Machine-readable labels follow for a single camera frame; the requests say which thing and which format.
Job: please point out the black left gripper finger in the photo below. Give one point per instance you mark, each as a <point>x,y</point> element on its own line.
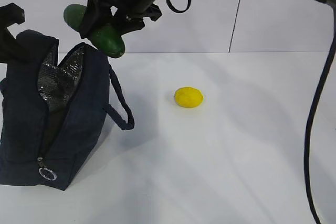
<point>11,49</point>

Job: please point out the green cucumber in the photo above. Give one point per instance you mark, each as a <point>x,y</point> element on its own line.
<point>106,39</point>

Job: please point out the yellow lemon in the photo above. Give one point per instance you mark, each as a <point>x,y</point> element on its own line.
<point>188,97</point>

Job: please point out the dark blue lunch bag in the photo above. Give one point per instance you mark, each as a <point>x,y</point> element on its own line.
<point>54,111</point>

